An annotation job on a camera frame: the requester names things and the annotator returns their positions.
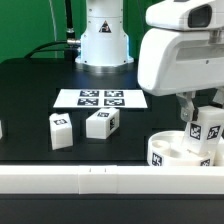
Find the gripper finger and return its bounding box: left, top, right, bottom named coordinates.
left=212, top=87, right=224, bottom=109
left=176, top=91, right=198, bottom=122

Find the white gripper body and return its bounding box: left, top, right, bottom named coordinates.
left=137, top=28, right=224, bottom=96

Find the white round stool seat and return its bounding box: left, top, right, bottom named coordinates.
left=147, top=131, right=224, bottom=166

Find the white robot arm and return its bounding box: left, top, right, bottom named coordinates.
left=76, top=0, right=224, bottom=121

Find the white marker sheet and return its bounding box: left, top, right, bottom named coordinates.
left=54, top=89, right=147, bottom=108

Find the white front fence bar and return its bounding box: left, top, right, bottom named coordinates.
left=0, top=165, right=224, bottom=195

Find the white block at left edge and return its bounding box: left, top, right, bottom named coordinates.
left=0, top=120, right=3, bottom=140

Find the black cable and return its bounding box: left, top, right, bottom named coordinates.
left=23, top=0, right=82, bottom=60

